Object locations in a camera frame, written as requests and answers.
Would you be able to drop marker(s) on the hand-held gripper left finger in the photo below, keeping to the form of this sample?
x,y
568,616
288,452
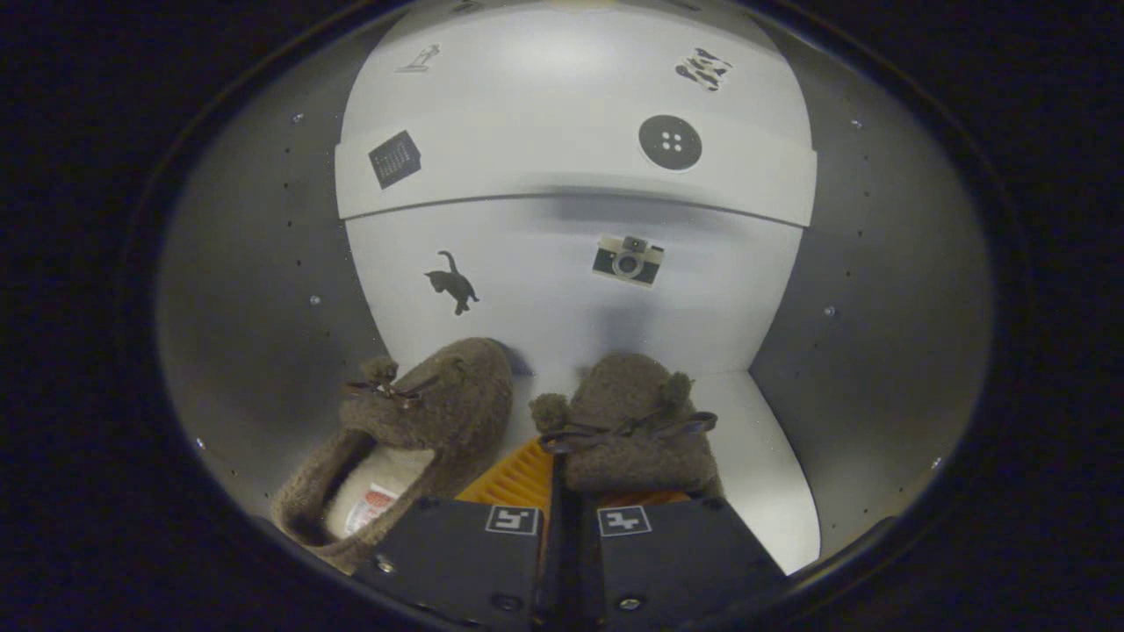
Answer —
x,y
457,562

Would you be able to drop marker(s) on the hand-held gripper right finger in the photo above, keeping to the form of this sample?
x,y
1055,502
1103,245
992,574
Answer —
x,y
676,562

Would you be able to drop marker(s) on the brown fluffy slipper shoe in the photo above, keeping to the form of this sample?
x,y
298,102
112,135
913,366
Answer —
x,y
439,412
632,448

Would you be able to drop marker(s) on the grey shoe cabinet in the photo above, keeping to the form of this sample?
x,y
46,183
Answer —
x,y
544,263

